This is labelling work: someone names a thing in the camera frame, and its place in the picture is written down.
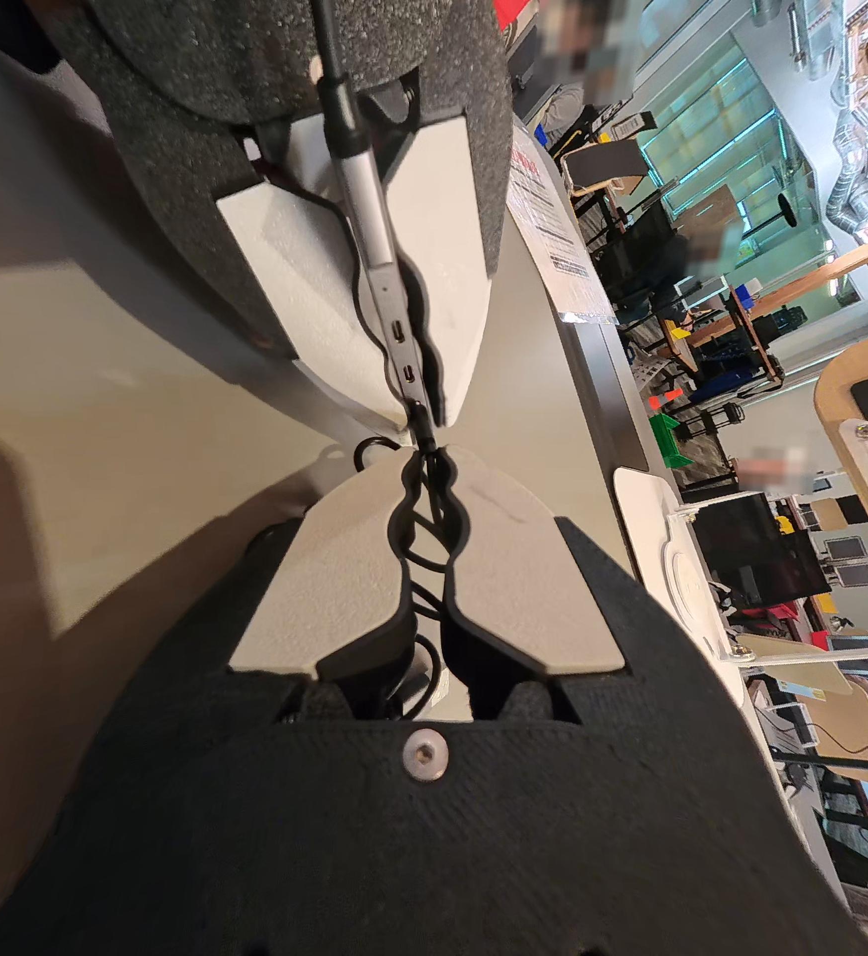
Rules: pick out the wooden work table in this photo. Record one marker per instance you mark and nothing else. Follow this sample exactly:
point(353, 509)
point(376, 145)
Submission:
point(800, 287)

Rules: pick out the orange traffic cone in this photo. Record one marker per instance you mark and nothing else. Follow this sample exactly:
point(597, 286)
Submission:
point(665, 398)

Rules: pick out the dark grey panel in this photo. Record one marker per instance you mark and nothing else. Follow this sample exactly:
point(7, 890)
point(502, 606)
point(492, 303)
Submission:
point(613, 403)

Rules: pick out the laminated paper sheet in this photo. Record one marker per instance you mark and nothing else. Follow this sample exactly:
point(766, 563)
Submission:
point(553, 231)

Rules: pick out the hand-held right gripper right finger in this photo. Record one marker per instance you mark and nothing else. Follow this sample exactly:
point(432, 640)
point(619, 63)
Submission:
point(531, 590)

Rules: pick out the grey usb hub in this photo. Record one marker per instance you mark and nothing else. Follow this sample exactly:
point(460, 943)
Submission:
point(370, 216)

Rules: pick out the black monitor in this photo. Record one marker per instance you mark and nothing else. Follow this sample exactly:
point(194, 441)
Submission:
point(762, 553)

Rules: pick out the green plastic bin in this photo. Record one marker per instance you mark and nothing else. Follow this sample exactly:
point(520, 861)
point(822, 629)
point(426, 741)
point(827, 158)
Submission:
point(669, 441)

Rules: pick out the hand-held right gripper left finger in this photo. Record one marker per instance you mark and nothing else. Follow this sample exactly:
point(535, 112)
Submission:
point(322, 590)

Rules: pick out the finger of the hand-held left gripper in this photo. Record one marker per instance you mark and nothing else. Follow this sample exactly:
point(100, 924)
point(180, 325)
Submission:
point(452, 224)
point(292, 261)

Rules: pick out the white rounded board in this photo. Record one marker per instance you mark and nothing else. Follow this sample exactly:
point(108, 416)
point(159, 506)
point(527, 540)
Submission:
point(673, 567)

